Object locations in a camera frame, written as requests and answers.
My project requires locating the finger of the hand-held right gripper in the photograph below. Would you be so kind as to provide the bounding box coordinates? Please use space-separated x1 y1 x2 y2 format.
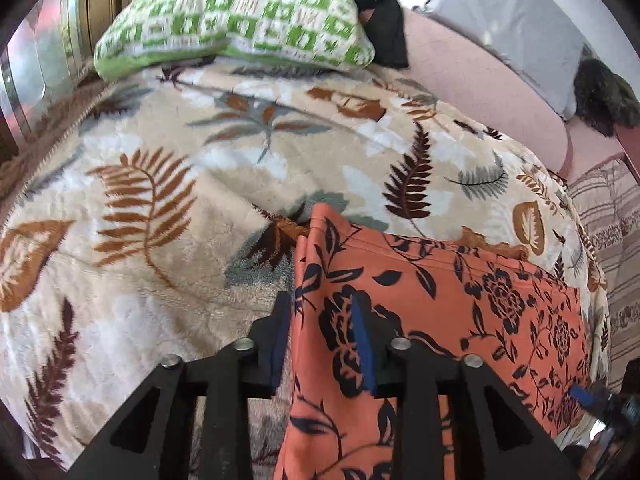
570 384 599 412

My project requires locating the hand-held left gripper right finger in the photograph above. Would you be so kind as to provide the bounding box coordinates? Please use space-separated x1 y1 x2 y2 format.
352 296 568 480

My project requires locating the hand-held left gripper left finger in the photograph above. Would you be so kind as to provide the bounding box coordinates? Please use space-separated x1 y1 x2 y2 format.
65 290 293 480

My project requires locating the orange floral shirt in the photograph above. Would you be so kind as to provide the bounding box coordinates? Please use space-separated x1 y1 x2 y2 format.
273 203 594 480

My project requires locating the striped pink bed cover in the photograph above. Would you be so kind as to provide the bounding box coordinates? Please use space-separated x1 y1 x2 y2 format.
567 159 640 397

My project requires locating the leaf print blanket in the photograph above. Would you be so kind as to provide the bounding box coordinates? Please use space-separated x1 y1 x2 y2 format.
0 55 615 472

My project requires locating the pink maroon cushion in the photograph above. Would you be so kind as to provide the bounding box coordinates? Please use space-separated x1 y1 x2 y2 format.
562 119 640 182

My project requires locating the pink bolster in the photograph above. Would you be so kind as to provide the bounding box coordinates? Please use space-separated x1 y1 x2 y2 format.
362 7 575 182

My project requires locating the dark furry cushion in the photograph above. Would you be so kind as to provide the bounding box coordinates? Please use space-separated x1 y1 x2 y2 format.
573 58 640 137

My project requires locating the brown crochet bed cover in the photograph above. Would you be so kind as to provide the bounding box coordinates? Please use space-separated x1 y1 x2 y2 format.
0 72 113 201

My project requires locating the green checked pillow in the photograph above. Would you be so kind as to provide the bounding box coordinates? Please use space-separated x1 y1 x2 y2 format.
94 0 377 82

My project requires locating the black cloth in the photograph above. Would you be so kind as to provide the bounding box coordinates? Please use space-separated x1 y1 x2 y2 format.
227 0 412 71

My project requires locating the light blue pillow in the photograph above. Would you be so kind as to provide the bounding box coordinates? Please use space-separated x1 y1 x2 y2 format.
424 0 595 121

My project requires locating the wooden stained glass door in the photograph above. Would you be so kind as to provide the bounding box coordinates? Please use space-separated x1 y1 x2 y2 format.
0 0 128 161

